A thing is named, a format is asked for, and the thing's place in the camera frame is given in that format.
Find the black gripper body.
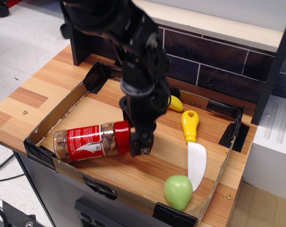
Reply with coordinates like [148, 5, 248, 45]
[119, 80, 171, 140]

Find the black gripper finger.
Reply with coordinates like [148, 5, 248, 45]
[130, 133, 154, 157]
[122, 110, 132, 123]

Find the red lidded spice bottle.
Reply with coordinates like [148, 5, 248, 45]
[53, 121, 131, 163]

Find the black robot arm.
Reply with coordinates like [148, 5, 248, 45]
[60, 0, 171, 156]

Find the yellow toy banana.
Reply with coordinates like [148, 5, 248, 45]
[168, 96, 184, 112]

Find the green toy pear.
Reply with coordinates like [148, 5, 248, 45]
[164, 175, 193, 211]

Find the black device under table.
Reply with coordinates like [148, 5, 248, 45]
[74, 198, 129, 227]

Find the dark brick pattern shelf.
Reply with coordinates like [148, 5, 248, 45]
[63, 0, 286, 126]

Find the black chair caster wheel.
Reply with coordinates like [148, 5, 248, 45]
[60, 23, 69, 39]

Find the white grooved block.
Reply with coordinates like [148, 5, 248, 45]
[243, 96, 286, 199]

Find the black caster top left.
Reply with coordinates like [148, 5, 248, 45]
[0, 0, 9, 17]

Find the yellow handled toy knife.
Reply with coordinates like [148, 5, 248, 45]
[181, 110, 207, 192]

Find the black cable on floor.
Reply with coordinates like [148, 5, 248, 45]
[0, 155, 25, 183]

